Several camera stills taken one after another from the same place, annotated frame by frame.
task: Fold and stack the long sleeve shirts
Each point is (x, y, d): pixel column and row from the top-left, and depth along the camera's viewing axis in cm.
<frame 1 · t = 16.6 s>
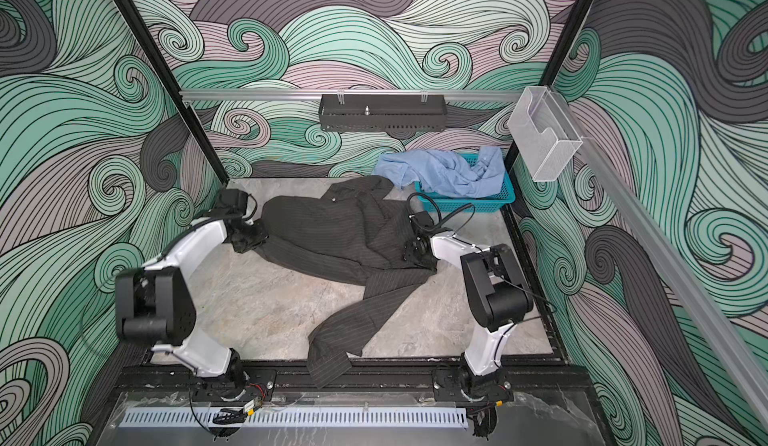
left hand: (265, 236, 91), fingers closed
right hand: (413, 258, 97), fingers open
dark grey pinstriped shirt: (349, 231, 103), point 3 cm above the table
light blue shirt: (478, 175, 113), point 8 cm above the table
teal plastic basket: (433, 201, 98), point 13 cm above the table
black perforated metal tray: (383, 113, 97), point 33 cm above the table

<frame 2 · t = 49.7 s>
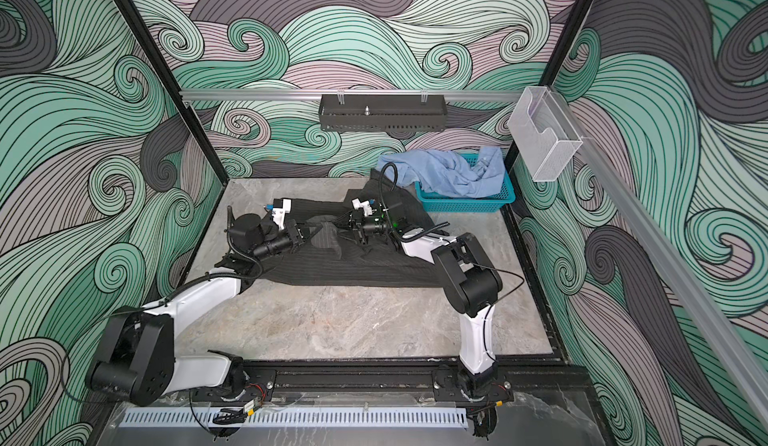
left hand: (322, 225, 79), fingers closed
right hand: (332, 229, 83), fingers open
dark grey pinstriped shirt: (331, 255, 84), point 14 cm above the table
the other named things where they were.

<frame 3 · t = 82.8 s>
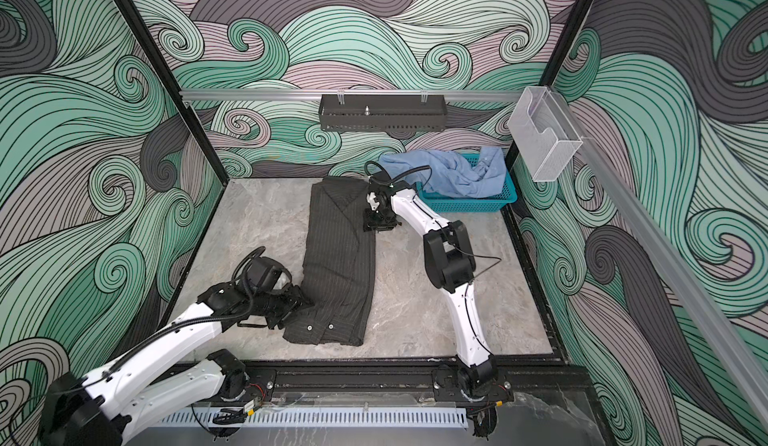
left hand: (312, 305, 77), fingers open
right hand: (370, 226, 98), fingers open
dark grey pinstriped shirt: (339, 264, 97), on the table
the other named things where they were.

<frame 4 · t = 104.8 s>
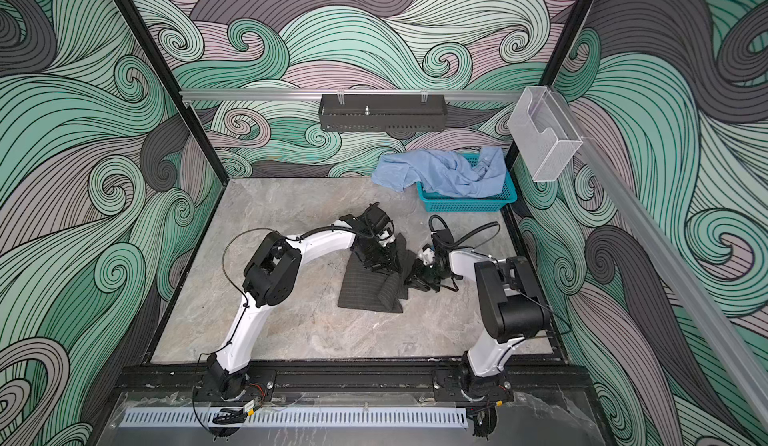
left hand: (400, 270, 90), fingers open
right hand: (406, 282, 91), fingers closed
dark grey pinstriped shirt: (366, 289, 87), point 5 cm above the table
